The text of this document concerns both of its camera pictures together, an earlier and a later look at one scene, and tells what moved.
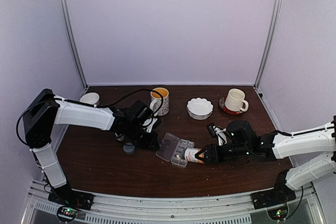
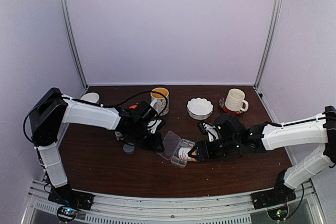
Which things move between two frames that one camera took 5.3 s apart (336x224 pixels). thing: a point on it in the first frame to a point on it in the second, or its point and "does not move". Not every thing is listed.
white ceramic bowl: [90, 97] does not move
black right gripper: [210, 149] to [204, 152]
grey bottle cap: [128, 148] does not move
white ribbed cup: [234, 99] does not move
